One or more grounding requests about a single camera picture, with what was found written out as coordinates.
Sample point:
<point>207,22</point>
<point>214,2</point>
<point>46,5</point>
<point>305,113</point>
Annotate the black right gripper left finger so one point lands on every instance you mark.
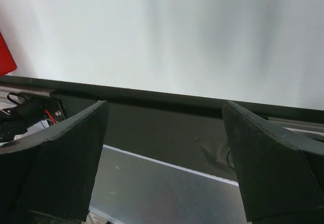
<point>52,172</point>

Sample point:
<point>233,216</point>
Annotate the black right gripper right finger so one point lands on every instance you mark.
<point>279,172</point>

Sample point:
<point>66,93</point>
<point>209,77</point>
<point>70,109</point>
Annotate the red plastic bin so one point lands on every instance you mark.
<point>7,63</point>

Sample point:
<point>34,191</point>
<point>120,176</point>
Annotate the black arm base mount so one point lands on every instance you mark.
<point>21,111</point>

